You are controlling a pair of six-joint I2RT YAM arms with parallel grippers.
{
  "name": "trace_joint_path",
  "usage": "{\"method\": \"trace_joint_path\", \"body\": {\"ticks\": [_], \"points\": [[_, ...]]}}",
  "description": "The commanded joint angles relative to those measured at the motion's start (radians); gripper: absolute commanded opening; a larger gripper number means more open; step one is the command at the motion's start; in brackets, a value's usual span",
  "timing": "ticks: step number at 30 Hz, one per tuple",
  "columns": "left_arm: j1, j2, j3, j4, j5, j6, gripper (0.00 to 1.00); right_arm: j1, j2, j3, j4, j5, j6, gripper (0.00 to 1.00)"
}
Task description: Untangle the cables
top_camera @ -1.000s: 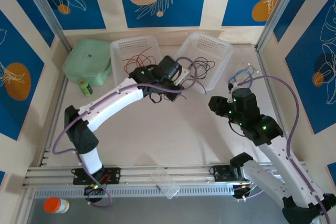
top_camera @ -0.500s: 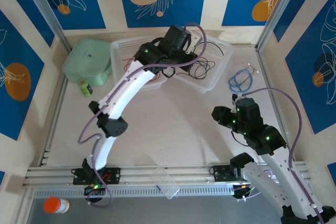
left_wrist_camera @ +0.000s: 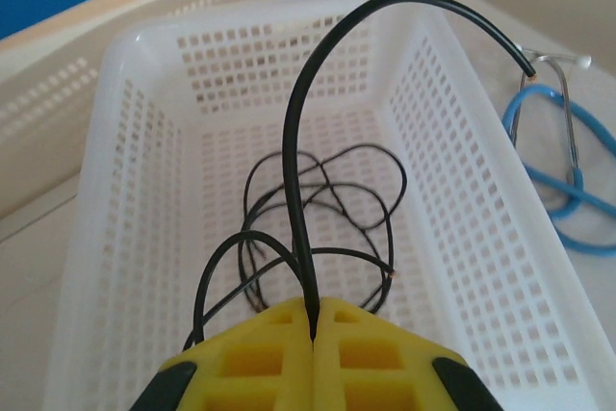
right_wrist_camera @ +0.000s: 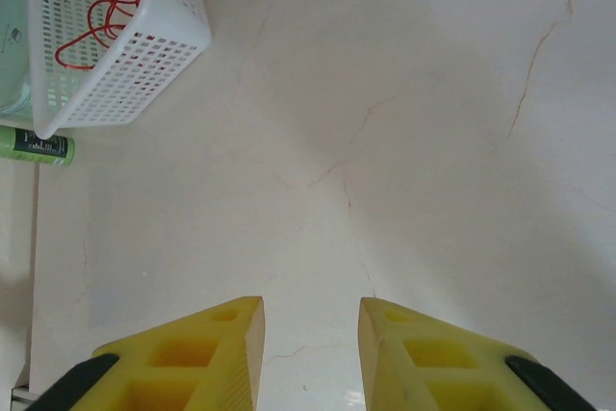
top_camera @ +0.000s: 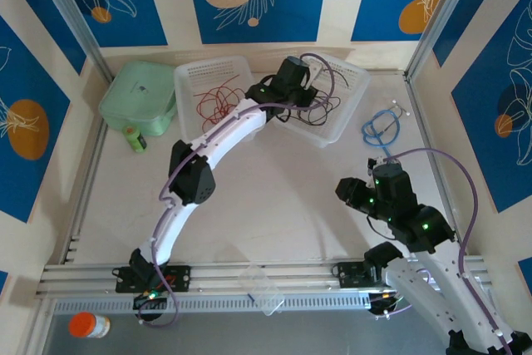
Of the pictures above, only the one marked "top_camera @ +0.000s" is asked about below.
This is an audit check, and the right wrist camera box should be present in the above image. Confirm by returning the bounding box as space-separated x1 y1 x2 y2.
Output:
367 156 387 177

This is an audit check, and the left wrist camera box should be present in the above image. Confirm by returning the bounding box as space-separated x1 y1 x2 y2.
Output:
305 62 324 91

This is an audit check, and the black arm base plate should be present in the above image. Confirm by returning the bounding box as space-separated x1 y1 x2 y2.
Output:
334 261 375 289
115 264 193 294

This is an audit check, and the clear plastic organiser box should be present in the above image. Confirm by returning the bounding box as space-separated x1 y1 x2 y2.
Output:
236 265 287 317

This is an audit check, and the aluminium frame rail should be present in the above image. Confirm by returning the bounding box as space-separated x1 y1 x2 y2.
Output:
35 254 495 296

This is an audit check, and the black cable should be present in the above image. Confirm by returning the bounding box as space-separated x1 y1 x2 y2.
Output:
286 67 354 127

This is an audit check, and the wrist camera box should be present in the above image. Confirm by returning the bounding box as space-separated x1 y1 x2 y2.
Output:
367 156 387 177
305 62 324 91

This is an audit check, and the small green bottle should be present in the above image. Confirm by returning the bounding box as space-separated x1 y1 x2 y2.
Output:
123 124 148 153

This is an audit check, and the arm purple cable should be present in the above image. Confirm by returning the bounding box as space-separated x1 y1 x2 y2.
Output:
380 149 515 355
136 52 340 329

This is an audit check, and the orange-lidded jar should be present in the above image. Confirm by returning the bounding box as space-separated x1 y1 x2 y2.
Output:
68 312 112 339

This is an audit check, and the white perforated plastic basket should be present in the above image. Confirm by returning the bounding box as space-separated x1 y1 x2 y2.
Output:
173 55 267 152
265 53 372 149

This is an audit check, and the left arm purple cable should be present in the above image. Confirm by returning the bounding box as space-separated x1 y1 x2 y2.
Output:
136 52 340 329

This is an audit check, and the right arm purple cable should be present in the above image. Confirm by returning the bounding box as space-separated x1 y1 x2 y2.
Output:
380 149 515 355

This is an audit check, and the green lidded plastic box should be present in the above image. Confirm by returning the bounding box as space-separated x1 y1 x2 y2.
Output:
98 60 180 138

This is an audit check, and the grey slotted cable duct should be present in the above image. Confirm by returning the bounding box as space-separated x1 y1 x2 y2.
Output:
52 291 400 315

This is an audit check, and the aluminium frame post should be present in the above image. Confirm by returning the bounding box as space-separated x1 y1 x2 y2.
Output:
31 0 116 81
405 0 485 81

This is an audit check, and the small black controller board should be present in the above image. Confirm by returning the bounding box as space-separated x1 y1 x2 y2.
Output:
367 284 415 317
132 290 170 311

